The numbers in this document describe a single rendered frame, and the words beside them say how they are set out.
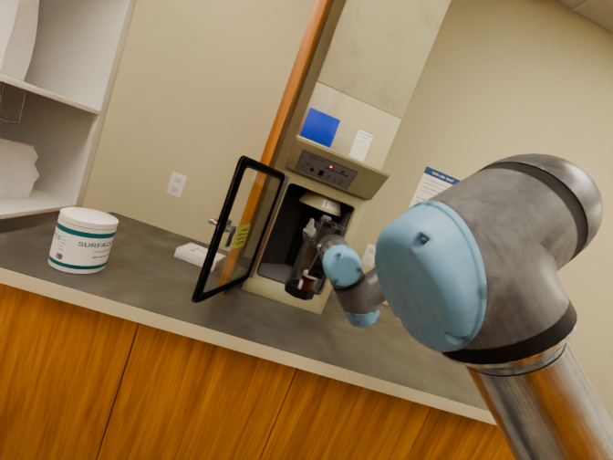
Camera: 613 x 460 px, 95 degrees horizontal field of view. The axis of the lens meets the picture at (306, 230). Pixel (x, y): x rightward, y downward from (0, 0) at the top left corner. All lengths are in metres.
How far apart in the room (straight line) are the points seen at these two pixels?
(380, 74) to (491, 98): 0.84
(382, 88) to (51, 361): 1.27
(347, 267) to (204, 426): 0.68
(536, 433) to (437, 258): 0.17
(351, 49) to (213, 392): 1.14
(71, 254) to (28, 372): 0.34
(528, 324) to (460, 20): 1.66
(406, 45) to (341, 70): 0.23
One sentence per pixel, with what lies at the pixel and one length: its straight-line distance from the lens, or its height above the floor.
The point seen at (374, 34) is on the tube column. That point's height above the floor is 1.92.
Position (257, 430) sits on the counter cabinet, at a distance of 1.04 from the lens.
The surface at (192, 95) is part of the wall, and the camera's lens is 1.53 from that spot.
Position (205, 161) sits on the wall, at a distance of 1.47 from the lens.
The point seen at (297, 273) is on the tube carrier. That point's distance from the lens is 0.89.
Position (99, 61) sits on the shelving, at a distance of 1.70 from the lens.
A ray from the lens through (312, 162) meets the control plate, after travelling 0.93.
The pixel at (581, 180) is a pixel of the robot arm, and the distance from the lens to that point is 0.33.
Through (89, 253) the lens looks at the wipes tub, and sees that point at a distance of 0.95.
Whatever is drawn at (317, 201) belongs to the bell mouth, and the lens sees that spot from 1.03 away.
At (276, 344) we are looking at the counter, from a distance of 0.85.
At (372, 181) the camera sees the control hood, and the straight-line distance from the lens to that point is 0.96.
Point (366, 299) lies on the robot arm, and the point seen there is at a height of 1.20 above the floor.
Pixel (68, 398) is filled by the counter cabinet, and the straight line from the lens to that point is 1.10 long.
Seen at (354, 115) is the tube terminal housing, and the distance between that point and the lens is 1.05.
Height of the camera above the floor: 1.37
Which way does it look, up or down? 8 degrees down
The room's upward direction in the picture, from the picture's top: 21 degrees clockwise
